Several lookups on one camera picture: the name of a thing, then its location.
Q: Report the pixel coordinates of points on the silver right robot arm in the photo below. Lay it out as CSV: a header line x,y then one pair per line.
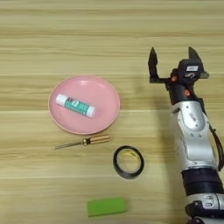
x,y
192,140

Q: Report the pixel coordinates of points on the green rectangular block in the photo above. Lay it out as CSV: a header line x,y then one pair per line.
x,y
106,206

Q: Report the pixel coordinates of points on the black box white label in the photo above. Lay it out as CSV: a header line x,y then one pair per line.
x,y
191,73

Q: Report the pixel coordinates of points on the black tape roll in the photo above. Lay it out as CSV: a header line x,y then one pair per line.
x,y
128,176

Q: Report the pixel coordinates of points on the pink round plate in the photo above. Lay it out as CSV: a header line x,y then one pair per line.
x,y
87,119

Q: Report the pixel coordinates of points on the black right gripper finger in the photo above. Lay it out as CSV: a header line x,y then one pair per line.
x,y
152,64
194,55

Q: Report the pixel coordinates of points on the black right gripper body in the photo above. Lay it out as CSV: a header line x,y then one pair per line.
x,y
178,92

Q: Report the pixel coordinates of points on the white green glue stick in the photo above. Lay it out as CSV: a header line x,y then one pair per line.
x,y
75,105

